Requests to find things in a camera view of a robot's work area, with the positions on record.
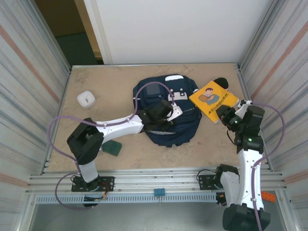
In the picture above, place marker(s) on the yellow picture book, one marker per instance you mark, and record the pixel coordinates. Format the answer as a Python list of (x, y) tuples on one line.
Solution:
[(204, 108)]

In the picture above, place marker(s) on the navy blue school backpack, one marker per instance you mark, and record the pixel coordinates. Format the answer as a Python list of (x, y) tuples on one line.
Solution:
[(183, 130)]

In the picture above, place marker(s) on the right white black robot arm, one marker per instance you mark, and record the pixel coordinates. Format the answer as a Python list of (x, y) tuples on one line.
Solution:
[(250, 173)]

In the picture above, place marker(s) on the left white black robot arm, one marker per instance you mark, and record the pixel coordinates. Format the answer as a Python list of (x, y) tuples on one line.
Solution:
[(120, 125)]

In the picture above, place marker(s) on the plush doll pink striped shirt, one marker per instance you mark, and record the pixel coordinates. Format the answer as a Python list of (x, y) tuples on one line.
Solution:
[(222, 82)]

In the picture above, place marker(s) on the small white square box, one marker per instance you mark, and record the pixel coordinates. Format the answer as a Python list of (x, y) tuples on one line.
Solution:
[(85, 98)]

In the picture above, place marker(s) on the orange toy brick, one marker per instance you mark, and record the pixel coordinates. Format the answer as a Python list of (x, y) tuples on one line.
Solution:
[(268, 196)]

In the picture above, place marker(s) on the blue terminal clip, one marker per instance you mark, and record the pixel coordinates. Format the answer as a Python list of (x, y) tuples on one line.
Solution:
[(159, 192)]

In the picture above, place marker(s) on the base wiring bundle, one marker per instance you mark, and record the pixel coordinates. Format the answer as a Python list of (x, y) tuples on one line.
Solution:
[(221, 198), (104, 192)]

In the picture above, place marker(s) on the aluminium rail frame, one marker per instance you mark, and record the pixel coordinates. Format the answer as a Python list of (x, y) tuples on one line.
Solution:
[(156, 178)]

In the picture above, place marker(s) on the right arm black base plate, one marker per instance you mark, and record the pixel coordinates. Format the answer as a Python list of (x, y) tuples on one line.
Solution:
[(204, 181)]

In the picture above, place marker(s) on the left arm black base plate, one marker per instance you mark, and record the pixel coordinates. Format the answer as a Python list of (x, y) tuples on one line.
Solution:
[(108, 183)]

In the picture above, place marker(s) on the white door frame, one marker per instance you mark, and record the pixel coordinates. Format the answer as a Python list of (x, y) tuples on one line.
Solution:
[(96, 24)]

